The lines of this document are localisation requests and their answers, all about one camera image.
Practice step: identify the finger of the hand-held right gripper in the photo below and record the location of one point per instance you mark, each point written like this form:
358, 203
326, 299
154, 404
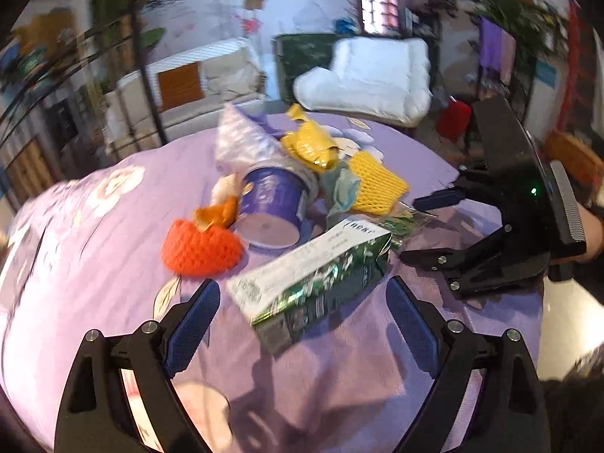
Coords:
481, 264
439, 199

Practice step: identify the purple plastic bag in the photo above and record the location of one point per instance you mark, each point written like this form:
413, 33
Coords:
240, 137

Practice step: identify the yellow plastic wrapper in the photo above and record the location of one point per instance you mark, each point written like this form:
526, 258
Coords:
309, 144

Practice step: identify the person's right forearm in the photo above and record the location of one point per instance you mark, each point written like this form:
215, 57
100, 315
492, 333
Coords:
593, 233

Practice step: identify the black metal shelf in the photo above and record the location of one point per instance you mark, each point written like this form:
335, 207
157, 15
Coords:
61, 118

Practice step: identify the pink hanging garment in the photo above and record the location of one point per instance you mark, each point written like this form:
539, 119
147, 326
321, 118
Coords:
508, 56

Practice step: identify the green clear plastic wrapper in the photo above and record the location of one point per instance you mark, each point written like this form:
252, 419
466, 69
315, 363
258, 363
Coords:
401, 224

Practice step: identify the wall poster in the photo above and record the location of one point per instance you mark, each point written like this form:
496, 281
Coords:
212, 4

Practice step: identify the black clothes rack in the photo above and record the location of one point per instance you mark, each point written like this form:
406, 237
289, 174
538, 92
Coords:
524, 80

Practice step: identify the person's dark clothing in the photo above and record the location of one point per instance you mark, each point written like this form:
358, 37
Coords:
575, 401

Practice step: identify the white padded lounge chair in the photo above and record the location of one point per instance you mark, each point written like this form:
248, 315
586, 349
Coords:
368, 80

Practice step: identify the white sofa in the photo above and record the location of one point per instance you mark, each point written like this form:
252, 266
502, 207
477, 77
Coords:
226, 75

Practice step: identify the green and white carton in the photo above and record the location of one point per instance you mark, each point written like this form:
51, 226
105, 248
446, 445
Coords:
321, 283

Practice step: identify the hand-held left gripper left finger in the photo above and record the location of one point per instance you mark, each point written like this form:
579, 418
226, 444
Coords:
191, 335

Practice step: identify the orange sofa cushion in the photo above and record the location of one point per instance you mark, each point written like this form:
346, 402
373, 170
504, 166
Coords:
179, 86

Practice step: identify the green potted plant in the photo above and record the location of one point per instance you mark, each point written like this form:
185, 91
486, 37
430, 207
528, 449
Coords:
514, 4

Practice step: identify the artificial banana plant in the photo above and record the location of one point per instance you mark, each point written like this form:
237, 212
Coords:
118, 9

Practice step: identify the red wooden door frame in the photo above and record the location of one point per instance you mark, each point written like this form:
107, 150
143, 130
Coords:
574, 56

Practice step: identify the purple paper cup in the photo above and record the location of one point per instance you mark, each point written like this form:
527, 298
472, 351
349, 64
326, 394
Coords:
271, 198

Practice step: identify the purple hanging garment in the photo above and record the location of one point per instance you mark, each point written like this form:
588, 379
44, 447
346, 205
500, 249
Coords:
490, 45

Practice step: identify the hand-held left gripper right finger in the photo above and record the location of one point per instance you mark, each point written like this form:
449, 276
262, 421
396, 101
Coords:
415, 330

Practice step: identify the yellow foam fruit net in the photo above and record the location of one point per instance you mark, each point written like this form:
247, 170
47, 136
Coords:
375, 179

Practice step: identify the orange peel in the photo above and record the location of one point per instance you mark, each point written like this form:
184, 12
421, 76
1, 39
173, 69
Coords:
214, 214

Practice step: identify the purple floral tablecloth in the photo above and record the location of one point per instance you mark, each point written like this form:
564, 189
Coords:
118, 245

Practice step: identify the orange foam fruit net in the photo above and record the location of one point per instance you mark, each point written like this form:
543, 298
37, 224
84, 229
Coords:
198, 250

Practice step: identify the teal tissue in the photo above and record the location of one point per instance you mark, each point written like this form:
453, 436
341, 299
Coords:
342, 188

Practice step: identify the green patterned cabinet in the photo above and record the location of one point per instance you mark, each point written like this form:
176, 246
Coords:
302, 52

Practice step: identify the blue wall sign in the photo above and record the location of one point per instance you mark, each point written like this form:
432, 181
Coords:
546, 75

